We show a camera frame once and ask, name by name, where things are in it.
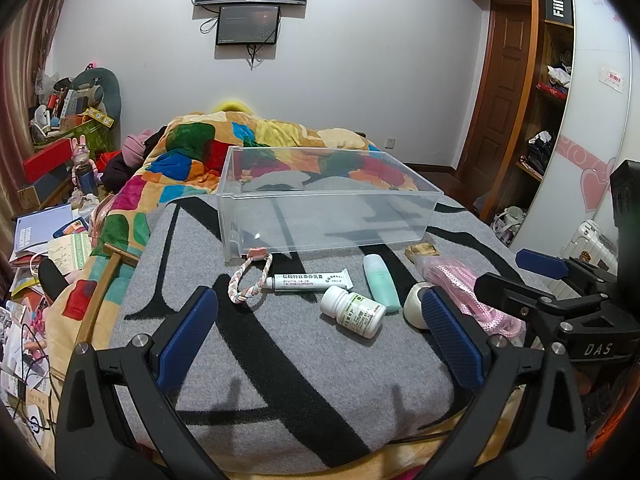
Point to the white red door sticker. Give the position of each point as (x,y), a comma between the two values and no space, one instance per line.
(611,78)

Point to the white wall outlet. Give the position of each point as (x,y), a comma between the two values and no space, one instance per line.
(390,141)

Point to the white pill bottle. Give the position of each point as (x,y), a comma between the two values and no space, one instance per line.
(350,310)

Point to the white ointment tube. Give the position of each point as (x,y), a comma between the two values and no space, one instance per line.
(310,281)

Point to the red box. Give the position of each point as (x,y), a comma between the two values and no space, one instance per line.
(47,160)

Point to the small brown packet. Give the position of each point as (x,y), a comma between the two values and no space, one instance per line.
(422,250)

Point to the white sliding wardrobe door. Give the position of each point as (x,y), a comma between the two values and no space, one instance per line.
(595,135)

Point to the wooden open shelf unit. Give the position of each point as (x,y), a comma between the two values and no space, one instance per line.
(550,110)

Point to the pink knitted hat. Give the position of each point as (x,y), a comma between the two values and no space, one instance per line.
(134,150)

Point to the clear plastic storage box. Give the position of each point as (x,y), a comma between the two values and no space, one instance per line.
(325,220)

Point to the wooden massage hammer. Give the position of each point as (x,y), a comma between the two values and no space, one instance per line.
(102,285)

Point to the grey neck pillow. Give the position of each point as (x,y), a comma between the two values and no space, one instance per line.
(111,90)

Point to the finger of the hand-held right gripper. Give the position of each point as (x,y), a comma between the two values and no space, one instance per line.
(542,264)
(505,292)

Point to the yellow pillow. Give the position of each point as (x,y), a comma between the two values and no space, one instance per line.
(231,106)

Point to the blue white booklet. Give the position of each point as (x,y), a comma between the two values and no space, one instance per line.
(42,225)

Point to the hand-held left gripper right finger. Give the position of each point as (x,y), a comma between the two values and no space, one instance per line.
(450,340)

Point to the pink bunny water bottle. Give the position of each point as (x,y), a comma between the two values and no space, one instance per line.
(84,167)

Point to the colourful patchwork blanket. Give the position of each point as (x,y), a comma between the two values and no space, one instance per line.
(200,145)

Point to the brown wooden door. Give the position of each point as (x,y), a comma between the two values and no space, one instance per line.
(500,90)

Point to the grey black patterned blanket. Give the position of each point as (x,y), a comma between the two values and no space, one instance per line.
(300,385)

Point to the brown curtain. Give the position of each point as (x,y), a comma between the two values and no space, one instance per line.
(20,110)

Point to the pile of books and papers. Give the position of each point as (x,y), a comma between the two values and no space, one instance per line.
(25,320)

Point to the small wall monitor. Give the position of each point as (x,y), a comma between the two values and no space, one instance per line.
(247,24)

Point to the black printed box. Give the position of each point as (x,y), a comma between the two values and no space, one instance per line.
(557,6)

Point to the teal lotion bottle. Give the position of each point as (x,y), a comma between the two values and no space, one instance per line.
(381,280)

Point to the white tape roll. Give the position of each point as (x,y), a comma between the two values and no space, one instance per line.
(414,307)

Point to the white handbag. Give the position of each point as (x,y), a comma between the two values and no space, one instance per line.
(510,222)

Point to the green patterned box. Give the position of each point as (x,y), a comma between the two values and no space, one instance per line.
(97,137)

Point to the dark clothing heap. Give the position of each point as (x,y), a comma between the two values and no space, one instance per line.
(115,172)

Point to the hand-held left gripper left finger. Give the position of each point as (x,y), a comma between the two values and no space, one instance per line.
(187,330)

